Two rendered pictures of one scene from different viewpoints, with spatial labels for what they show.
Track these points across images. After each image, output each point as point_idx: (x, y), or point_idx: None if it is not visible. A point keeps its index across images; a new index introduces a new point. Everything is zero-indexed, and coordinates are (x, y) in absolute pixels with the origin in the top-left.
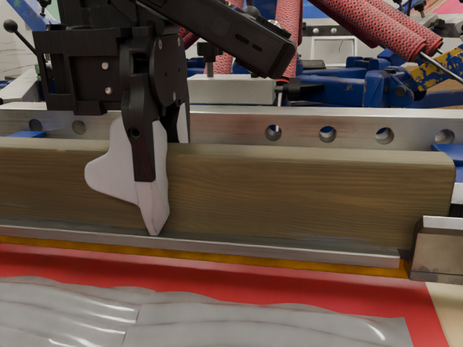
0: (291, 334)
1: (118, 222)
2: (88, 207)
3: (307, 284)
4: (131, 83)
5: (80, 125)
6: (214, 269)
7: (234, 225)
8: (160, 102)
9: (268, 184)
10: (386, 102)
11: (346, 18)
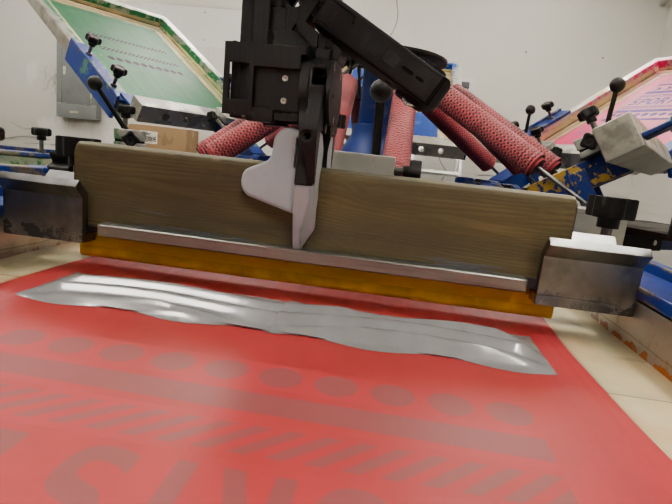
0: (431, 328)
1: (259, 237)
2: (230, 219)
3: (437, 313)
4: (310, 92)
5: None
6: (345, 297)
7: (375, 246)
8: (328, 116)
9: (412, 206)
10: None
11: (463, 124)
